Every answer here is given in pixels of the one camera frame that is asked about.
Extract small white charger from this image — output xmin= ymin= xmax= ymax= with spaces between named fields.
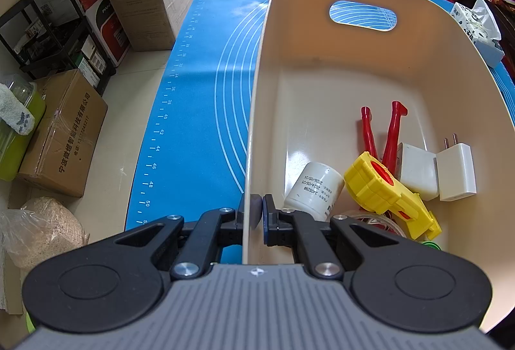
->
xmin=435 ymin=133 xmax=478 ymax=203

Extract red handled pliers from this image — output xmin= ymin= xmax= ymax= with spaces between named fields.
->
xmin=360 ymin=101 xmax=409 ymax=166

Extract yellow plastic toy gun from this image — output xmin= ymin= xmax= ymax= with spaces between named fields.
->
xmin=344 ymin=151 xmax=442 ymax=241

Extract red and white appliance box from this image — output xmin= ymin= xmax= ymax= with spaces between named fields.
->
xmin=68 ymin=0 xmax=132 ymax=68

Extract blue silicone mat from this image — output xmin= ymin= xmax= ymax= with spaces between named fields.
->
xmin=124 ymin=0 xmax=515 ymax=232

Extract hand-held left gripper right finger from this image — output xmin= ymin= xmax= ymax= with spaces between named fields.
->
xmin=262 ymin=194 xmax=407 ymax=281

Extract green plastic container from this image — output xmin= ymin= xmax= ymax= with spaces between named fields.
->
xmin=0 ymin=72 xmax=48 ymax=182

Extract taped brown cardboard box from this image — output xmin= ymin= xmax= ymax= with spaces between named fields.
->
xmin=17 ymin=69 xmax=109 ymax=198

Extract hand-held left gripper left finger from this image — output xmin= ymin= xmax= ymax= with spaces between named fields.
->
xmin=115 ymin=193 xmax=262 ymax=281

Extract beige plastic bin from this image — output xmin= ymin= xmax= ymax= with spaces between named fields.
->
xmin=241 ymin=0 xmax=515 ymax=335

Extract large white charger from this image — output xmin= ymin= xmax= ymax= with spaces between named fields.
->
xmin=396 ymin=143 xmax=439 ymax=202

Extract white printed tissue box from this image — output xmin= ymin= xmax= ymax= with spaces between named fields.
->
xmin=450 ymin=0 xmax=506 ymax=68

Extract black metal rack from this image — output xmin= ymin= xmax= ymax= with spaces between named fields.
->
xmin=0 ymin=0 xmax=118 ymax=94

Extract white plastic bottle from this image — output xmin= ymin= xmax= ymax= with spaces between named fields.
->
xmin=284 ymin=162 xmax=346 ymax=222

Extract clear tape roll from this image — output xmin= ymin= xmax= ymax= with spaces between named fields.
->
xmin=342 ymin=208 xmax=407 ymax=240

